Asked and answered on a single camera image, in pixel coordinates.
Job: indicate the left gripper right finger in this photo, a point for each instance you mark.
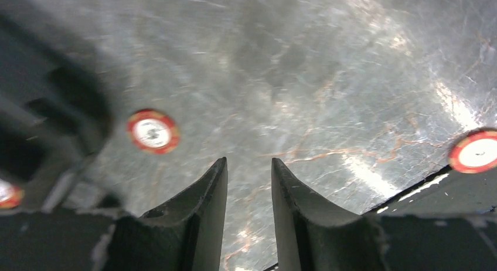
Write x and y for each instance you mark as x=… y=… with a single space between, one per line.
x=312 y=233

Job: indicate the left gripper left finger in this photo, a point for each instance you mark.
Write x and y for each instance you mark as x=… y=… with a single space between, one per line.
x=183 y=233

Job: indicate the red white poker chip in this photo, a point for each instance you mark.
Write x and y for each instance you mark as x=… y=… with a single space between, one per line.
x=153 y=131
x=11 y=195
x=476 y=153

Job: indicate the black poker carrying case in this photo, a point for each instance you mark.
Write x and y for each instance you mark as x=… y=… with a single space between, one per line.
x=54 y=119

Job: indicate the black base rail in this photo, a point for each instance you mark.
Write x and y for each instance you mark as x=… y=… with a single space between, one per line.
x=449 y=192

